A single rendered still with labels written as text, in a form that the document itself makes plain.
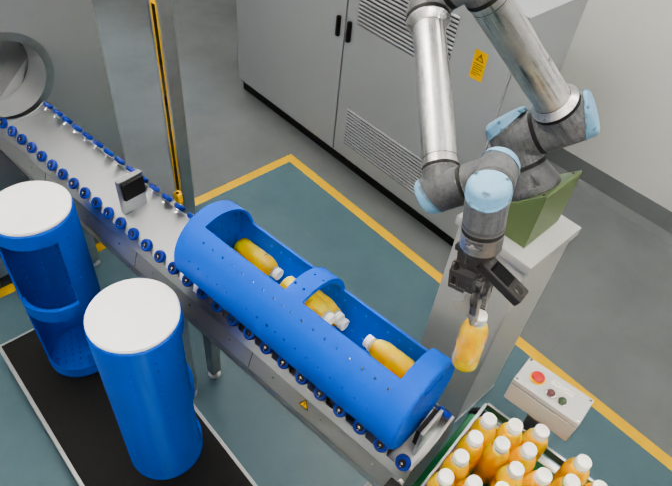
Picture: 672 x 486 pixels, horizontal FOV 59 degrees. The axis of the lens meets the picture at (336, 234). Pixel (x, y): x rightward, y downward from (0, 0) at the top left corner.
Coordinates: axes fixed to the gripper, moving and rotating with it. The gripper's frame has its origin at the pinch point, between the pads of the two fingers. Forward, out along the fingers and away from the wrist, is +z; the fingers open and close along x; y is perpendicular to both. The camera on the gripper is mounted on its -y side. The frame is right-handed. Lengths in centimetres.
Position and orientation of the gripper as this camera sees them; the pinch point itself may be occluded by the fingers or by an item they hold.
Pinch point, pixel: (479, 316)
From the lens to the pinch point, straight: 144.6
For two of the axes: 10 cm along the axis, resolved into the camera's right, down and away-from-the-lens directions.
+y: -8.1, -3.4, 4.8
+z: 0.4, 7.9, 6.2
